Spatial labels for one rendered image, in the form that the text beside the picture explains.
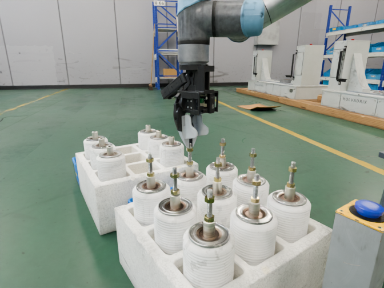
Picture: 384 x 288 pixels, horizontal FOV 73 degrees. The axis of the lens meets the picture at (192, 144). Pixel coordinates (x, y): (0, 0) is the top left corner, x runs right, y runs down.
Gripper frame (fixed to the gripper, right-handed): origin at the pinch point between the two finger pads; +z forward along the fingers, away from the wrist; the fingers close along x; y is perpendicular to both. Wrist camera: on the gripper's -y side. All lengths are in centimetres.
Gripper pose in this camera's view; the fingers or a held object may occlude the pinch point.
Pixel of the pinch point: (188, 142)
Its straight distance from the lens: 69.9
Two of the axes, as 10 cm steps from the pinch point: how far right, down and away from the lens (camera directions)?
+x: 7.0, -2.1, 6.8
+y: 7.1, 2.0, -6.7
